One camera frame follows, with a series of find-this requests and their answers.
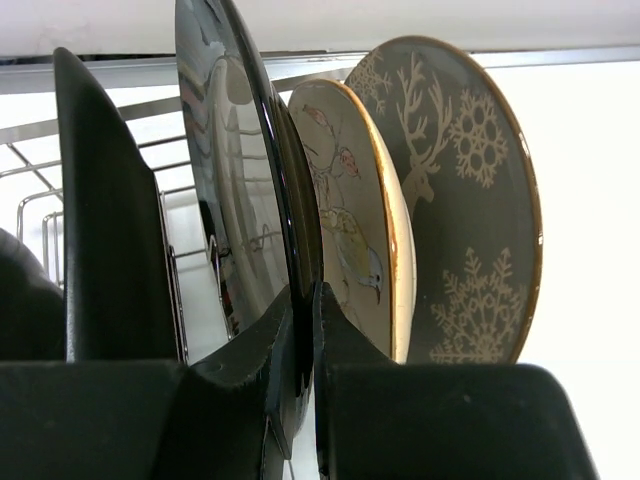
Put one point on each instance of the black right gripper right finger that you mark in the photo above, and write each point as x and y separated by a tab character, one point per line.
363	401

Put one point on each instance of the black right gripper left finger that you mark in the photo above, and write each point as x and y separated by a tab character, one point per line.
234	413

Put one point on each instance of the black square floral plate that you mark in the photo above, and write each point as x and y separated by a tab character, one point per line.
120	285

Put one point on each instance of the cream bird pattern plate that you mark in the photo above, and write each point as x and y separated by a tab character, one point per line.
369	250

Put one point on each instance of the black rimmed beige plate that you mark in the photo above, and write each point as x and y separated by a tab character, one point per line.
251	178

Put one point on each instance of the grey snowflake deer plate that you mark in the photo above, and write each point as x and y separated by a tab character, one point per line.
470	189

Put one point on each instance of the wire dish rack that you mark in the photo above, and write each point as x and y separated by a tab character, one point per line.
33	312

